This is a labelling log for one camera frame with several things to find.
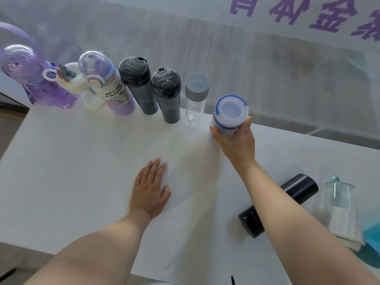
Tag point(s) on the person's right hand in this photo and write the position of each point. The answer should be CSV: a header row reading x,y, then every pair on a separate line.
x,y
239,142

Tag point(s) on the person's left hand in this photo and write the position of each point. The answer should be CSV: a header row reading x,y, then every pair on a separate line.
x,y
150,192

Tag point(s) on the person's left thumb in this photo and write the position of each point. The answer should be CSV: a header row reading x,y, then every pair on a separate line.
x,y
165,193

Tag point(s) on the person's right thumb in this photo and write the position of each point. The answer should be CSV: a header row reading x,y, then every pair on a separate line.
x,y
214,133

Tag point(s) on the white bottle with blue band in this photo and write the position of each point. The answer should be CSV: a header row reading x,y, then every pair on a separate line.
x,y
230,115

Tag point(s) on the person's left forearm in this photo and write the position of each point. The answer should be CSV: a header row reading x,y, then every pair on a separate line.
x,y
98,246

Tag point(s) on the person's right forearm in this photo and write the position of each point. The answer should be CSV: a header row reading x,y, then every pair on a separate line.
x,y
299,222

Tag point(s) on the clear bottle with grey cap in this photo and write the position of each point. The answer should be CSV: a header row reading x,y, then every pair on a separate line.
x,y
195,97

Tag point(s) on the short dark grey bottle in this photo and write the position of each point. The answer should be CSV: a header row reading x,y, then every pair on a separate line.
x,y
167,96

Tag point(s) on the tall dark grey bottle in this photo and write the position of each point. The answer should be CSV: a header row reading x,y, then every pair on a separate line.
x,y
139,86

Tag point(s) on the black thermos flask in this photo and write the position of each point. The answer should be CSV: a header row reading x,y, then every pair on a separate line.
x,y
279,204

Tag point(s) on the lilac cartoon print bottle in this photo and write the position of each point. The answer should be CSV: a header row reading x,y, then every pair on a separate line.
x,y
109,83

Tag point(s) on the clear cup with teal straw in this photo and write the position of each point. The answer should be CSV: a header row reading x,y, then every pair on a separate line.
x,y
346,213

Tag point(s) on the purple translucent dome-lid bottle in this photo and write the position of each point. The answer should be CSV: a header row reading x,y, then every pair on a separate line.
x,y
32,77

